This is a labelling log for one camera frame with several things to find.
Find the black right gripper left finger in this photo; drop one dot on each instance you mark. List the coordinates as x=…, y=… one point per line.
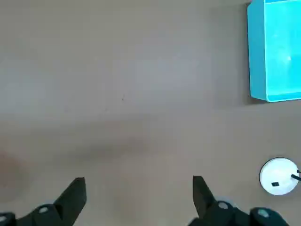
x=61, y=212

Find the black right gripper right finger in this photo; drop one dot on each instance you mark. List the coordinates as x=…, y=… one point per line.
x=207, y=207

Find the white round base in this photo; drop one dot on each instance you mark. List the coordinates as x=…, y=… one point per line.
x=277, y=176

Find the blue plastic box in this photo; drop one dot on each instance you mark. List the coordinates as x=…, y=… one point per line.
x=282, y=47

